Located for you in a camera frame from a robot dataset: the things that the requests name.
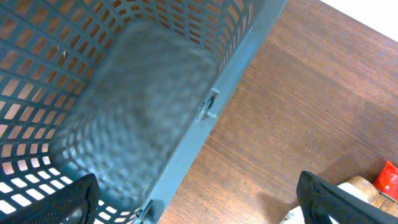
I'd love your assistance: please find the white cream tube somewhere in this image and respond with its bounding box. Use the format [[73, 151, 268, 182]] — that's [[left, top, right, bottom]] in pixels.
[[279, 175, 380, 224]]

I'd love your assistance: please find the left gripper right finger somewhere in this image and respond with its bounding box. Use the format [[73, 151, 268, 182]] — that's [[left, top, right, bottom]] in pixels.
[[296, 171, 397, 224]]

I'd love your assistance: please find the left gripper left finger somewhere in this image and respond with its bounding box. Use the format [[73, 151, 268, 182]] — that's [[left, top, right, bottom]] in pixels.
[[1, 174, 100, 224]]

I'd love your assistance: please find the grey plastic mesh basket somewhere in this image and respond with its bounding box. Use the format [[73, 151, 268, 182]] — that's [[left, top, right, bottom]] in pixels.
[[1, 0, 285, 223]]

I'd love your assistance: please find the orange spaghetti packet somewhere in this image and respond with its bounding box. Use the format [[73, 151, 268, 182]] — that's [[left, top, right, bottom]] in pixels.
[[373, 160, 397, 217]]

